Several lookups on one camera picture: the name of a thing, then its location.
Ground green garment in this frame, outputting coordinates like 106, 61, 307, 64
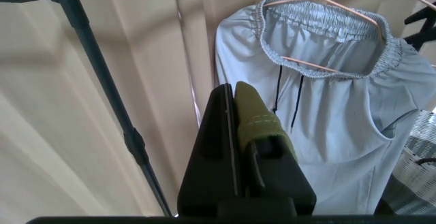
234, 80, 298, 163

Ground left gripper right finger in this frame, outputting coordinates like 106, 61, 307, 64
243, 137, 317, 217

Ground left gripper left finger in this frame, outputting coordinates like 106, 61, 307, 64
176, 83, 245, 218

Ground pale grey shorts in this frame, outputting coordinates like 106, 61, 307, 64
214, 0, 436, 217

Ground white laundry basket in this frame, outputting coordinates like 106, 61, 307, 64
374, 110, 436, 217

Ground black clothes rack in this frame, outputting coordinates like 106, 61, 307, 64
0, 0, 173, 218

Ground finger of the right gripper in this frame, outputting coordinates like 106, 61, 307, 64
404, 4, 436, 26
403, 29, 436, 52

